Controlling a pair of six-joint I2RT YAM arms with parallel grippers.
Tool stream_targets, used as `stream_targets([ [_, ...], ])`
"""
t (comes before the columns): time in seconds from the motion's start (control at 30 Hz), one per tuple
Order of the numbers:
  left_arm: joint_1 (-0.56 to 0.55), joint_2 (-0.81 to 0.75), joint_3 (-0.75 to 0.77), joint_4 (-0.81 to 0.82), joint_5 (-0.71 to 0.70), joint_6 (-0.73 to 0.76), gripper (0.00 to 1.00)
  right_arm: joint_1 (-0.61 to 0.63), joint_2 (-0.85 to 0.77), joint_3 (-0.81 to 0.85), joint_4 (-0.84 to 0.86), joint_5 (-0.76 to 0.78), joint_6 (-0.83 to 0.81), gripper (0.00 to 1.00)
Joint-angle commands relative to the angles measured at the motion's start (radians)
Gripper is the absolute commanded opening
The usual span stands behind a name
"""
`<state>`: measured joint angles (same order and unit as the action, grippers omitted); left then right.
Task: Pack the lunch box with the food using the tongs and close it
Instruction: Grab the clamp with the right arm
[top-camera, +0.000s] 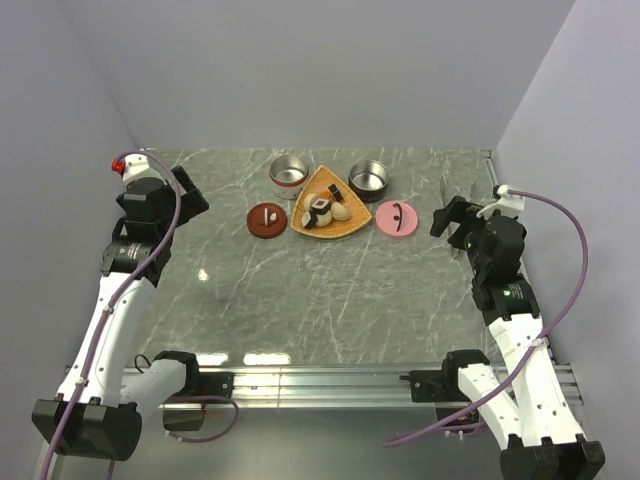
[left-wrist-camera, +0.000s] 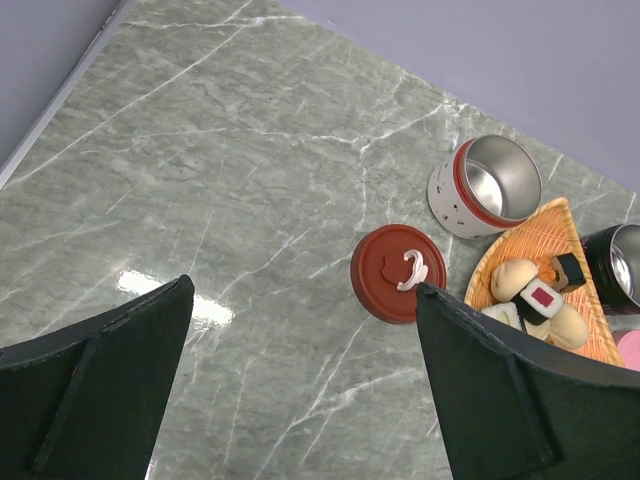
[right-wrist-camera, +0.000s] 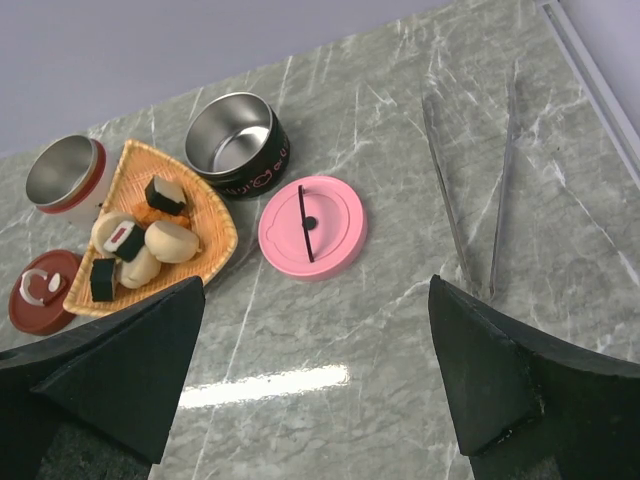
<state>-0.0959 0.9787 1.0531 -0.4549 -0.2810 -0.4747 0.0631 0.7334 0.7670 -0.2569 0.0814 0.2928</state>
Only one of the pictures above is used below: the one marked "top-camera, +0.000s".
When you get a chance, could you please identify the metal tongs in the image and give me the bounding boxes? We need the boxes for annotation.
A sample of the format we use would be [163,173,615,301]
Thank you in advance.
[438,178,476,261]

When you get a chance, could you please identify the dark nigiri sushi piece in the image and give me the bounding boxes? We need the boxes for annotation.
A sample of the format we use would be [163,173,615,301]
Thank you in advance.
[328,184,344,202]

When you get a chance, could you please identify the black sushi piece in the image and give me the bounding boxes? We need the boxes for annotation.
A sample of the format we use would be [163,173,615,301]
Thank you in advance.
[301,210,319,229]

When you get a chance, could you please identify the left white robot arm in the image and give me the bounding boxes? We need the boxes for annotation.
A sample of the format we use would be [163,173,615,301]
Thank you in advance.
[32,166,209,461]

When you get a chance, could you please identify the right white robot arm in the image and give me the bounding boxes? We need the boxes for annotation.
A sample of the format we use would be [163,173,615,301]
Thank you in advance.
[430,193,605,479]

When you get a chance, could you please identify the black steel lunch bowl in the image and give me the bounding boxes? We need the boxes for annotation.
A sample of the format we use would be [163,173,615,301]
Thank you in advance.
[348,160,389,203]

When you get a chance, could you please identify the pink round lid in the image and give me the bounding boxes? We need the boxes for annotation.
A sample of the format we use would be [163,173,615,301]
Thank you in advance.
[374,200,419,238]

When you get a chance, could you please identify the brown round lid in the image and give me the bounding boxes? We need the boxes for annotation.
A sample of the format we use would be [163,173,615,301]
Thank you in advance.
[246,202,288,239]

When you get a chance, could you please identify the orange wicker triangular tray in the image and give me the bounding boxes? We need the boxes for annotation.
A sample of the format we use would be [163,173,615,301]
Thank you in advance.
[289,165,372,240]

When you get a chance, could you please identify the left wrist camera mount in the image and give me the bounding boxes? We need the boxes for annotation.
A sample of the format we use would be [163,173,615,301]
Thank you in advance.
[111,154,164,187]

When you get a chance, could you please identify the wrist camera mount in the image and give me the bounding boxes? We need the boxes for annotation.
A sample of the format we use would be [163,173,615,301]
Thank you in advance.
[111,154,164,187]
[476,185,525,220]

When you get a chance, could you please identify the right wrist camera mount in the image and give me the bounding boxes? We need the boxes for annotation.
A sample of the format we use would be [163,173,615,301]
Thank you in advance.
[476,185,525,220]

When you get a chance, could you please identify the aluminium frame rail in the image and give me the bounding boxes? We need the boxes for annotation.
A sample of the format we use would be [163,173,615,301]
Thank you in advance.
[59,362,586,411]

